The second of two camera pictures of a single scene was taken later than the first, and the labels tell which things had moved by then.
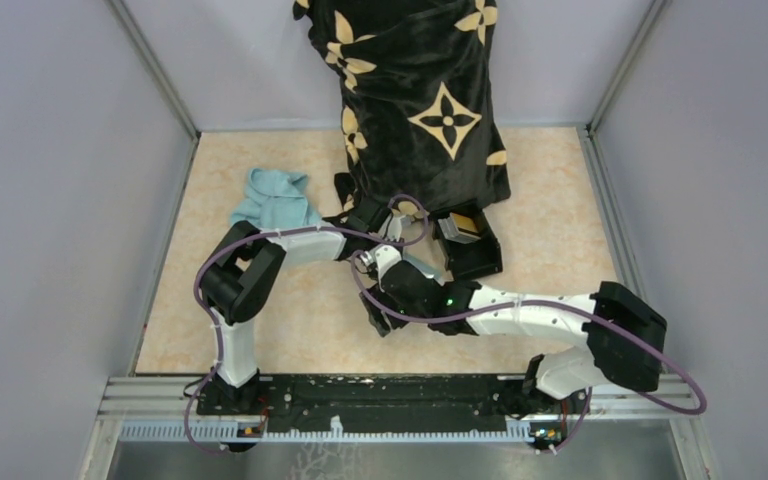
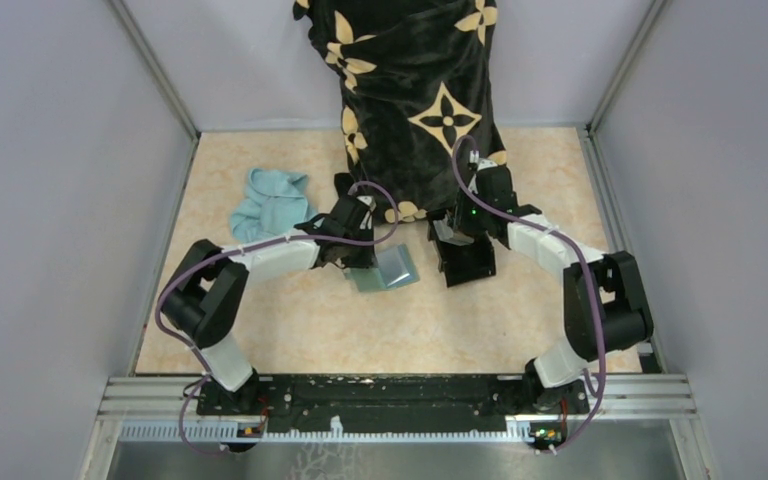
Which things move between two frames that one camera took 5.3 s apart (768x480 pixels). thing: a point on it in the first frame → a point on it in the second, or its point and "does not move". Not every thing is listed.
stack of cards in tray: [459, 228] does not move
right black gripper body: [377, 294] → [470, 216]
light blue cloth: [275, 199] does not move
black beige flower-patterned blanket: [415, 75] does not move
